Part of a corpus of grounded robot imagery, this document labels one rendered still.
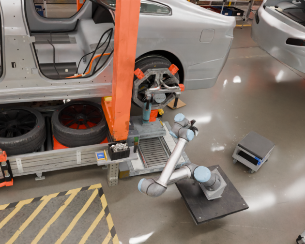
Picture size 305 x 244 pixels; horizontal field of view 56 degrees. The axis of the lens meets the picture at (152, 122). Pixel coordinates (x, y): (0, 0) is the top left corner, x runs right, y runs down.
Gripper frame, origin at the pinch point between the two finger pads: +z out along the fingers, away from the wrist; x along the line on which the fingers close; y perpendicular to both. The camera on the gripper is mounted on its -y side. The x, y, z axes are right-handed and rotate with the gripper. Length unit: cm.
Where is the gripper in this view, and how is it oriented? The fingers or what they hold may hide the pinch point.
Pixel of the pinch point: (197, 132)
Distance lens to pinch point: 293.0
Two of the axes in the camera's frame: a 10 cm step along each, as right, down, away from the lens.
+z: 5.6, 4.7, 6.8
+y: -2.6, 8.8, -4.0
